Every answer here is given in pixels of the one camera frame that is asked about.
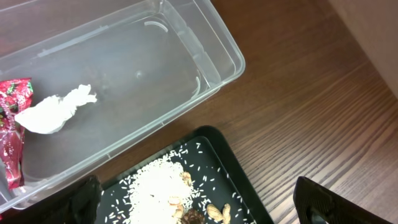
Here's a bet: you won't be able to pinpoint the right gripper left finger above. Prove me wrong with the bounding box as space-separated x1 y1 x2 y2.
1 175 101 224

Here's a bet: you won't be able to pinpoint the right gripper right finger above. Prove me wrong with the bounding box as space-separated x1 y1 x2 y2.
293 176 391 224

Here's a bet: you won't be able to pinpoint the white napkin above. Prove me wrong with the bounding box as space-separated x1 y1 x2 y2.
14 85 97 134

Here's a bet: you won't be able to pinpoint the red strawberry candy wrapper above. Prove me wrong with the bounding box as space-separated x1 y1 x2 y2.
1 78 33 190

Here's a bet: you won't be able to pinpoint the pile of white rice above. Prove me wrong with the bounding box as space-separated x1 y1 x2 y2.
104 142 257 224

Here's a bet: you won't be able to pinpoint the brown food scraps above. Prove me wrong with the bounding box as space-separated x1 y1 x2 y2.
167 170 233 224

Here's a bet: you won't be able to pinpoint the black plastic tray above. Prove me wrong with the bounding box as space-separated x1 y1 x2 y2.
95 126 272 223

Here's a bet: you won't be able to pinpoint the clear plastic bin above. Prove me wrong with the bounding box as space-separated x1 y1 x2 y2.
1 0 245 211

